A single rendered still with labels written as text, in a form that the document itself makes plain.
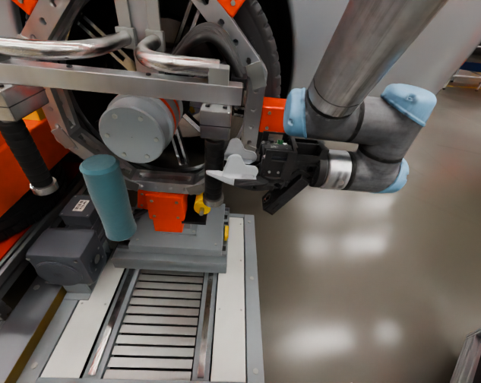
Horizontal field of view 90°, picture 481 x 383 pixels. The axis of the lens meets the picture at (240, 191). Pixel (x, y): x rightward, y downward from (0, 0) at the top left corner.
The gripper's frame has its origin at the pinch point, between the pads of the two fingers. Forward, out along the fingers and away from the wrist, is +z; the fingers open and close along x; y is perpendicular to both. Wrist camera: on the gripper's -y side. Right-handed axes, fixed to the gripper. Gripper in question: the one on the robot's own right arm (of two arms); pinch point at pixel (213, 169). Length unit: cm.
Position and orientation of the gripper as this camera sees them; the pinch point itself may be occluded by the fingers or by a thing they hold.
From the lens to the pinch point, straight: 46.4
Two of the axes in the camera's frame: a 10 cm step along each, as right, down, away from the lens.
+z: -10.0, -0.8, -0.6
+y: 1.0, -7.6, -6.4
